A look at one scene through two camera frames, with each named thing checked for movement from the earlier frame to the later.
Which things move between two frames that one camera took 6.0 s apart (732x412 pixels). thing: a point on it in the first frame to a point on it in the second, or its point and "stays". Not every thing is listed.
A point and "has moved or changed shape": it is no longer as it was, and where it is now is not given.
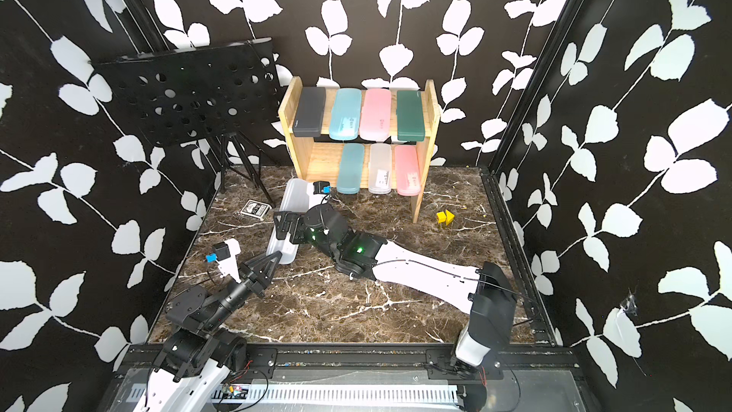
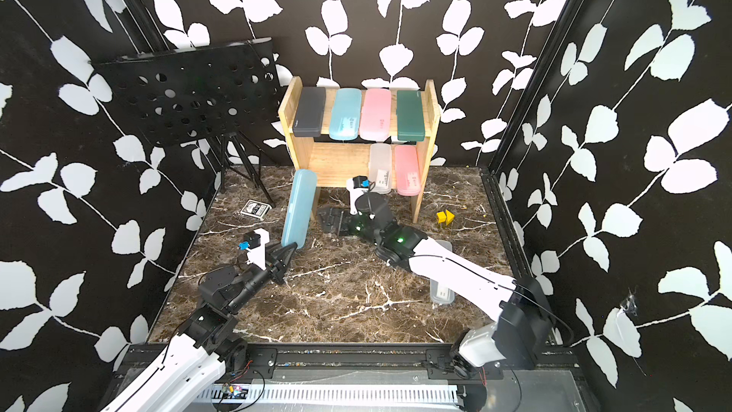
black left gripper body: [256, 286] to [274, 270]
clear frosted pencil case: [297, 195] has moved or changed shape
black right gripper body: [299, 221] to [346, 219]
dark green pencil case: [410, 116] stays
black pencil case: [310, 113] stays
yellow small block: [445, 216] stays
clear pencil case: [379, 169] stays
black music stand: [227, 92] stays
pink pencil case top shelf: [376, 114] stays
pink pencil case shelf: [406, 166] stays
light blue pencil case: [346, 116] stays
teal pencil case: [351, 168] to [299, 208]
